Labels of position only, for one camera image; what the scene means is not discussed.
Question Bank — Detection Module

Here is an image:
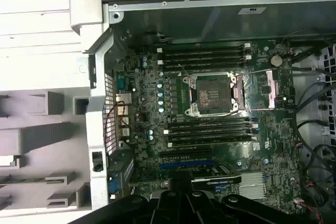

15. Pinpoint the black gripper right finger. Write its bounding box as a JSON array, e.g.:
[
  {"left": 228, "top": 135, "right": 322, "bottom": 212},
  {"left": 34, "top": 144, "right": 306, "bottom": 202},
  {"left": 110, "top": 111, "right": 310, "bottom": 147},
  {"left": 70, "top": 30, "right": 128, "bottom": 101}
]
[{"left": 182, "top": 170, "right": 299, "bottom": 224}]

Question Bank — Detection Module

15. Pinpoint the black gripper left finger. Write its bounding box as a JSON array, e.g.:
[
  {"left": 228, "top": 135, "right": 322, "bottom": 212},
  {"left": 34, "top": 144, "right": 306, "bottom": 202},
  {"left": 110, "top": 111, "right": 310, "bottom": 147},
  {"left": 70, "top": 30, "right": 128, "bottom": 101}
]
[{"left": 68, "top": 170, "right": 183, "bottom": 224}]

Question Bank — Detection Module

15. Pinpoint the metal socket cover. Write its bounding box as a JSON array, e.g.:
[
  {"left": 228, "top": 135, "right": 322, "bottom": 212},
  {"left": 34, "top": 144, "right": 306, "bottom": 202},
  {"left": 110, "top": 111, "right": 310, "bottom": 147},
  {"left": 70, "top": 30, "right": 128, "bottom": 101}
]
[{"left": 232, "top": 68, "right": 280, "bottom": 111}]

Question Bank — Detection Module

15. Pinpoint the CPU socket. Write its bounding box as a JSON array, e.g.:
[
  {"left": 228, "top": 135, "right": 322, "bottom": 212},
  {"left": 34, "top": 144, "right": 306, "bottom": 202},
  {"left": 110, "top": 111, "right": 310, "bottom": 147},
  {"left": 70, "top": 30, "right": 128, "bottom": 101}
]
[{"left": 182, "top": 73, "right": 239, "bottom": 117}]

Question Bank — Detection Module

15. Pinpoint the black graphics card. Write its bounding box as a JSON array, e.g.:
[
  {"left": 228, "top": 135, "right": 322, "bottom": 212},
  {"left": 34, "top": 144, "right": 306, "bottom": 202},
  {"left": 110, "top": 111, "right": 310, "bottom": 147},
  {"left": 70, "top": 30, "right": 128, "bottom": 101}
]
[{"left": 191, "top": 165, "right": 243, "bottom": 190}]

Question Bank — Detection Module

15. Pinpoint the blue expansion slot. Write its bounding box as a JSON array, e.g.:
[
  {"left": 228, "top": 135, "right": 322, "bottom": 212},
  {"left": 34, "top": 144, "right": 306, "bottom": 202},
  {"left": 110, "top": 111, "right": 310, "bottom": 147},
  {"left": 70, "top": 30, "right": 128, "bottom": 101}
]
[{"left": 159, "top": 163, "right": 216, "bottom": 172}]

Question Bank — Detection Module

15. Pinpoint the silver finned heatsink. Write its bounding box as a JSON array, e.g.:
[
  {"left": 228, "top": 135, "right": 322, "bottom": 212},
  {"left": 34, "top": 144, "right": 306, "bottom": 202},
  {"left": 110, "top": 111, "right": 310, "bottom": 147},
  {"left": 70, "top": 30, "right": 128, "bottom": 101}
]
[{"left": 238, "top": 172, "right": 265, "bottom": 199}]

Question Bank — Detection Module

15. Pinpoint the black expansion slot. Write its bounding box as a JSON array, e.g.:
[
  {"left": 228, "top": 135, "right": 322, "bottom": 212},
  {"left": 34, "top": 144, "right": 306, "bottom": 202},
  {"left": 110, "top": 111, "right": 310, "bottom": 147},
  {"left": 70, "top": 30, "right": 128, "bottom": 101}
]
[{"left": 159, "top": 149, "right": 214, "bottom": 158}]

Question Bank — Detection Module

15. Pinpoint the black RAM slot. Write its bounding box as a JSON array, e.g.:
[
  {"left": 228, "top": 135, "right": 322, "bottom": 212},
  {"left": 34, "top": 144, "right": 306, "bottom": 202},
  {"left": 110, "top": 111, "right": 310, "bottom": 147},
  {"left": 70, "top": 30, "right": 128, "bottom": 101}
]
[
  {"left": 162, "top": 123, "right": 258, "bottom": 135},
  {"left": 167, "top": 129, "right": 258, "bottom": 142},
  {"left": 161, "top": 60, "right": 251, "bottom": 72},
  {"left": 166, "top": 118, "right": 257, "bottom": 129},
  {"left": 167, "top": 135, "right": 259, "bottom": 148},
  {"left": 156, "top": 43, "right": 252, "bottom": 54},
  {"left": 160, "top": 49, "right": 251, "bottom": 59},
  {"left": 156, "top": 55, "right": 253, "bottom": 66}
]

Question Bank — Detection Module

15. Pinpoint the metal locking lever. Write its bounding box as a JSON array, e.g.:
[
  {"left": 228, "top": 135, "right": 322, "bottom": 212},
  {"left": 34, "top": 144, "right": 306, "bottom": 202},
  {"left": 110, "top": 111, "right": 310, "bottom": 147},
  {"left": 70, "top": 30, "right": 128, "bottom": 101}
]
[
  {"left": 187, "top": 110, "right": 246, "bottom": 118},
  {"left": 177, "top": 63, "right": 191, "bottom": 79}
]

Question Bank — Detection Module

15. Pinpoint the green motherboard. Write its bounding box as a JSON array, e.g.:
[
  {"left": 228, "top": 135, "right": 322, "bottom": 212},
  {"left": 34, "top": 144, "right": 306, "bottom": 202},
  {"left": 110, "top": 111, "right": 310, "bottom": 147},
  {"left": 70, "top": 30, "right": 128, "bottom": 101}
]
[{"left": 112, "top": 39, "right": 302, "bottom": 209}]

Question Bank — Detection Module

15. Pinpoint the grey parts rack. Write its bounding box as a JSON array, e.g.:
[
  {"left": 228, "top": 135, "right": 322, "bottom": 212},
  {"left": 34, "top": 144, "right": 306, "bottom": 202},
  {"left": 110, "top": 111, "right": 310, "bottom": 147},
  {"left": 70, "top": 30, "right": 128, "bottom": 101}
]
[{"left": 0, "top": 87, "right": 91, "bottom": 211}]

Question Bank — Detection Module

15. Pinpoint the green RAM stick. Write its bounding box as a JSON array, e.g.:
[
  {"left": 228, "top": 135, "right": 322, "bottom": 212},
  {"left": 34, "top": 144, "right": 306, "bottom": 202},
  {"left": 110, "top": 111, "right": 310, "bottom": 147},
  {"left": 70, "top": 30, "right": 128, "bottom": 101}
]
[{"left": 0, "top": 177, "right": 47, "bottom": 184}]

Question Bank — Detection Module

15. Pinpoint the coin cell battery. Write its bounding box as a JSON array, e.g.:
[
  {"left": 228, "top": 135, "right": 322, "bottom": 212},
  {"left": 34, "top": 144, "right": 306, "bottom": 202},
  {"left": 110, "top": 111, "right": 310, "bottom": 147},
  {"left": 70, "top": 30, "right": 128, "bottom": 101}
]
[{"left": 270, "top": 55, "right": 283, "bottom": 68}]

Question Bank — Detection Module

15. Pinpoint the black and grey PC case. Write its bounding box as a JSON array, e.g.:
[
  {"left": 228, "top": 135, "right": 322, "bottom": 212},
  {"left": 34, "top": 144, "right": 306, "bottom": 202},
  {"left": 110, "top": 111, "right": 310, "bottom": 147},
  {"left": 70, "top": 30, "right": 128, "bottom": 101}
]
[{"left": 69, "top": 0, "right": 336, "bottom": 224}]

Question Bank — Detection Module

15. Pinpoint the grey metal disk bay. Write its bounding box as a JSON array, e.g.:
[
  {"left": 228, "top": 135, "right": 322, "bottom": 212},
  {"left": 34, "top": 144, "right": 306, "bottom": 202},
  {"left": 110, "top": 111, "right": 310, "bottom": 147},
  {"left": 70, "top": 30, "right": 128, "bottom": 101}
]
[{"left": 313, "top": 42, "right": 336, "bottom": 141}]

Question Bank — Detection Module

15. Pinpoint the white case sticker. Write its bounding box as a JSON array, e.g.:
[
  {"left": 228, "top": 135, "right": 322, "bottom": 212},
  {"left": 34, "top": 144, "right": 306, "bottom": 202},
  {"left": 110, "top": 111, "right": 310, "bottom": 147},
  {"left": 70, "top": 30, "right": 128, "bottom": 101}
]
[{"left": 237, "top": 6, "right": 268, "bottom": 15}]

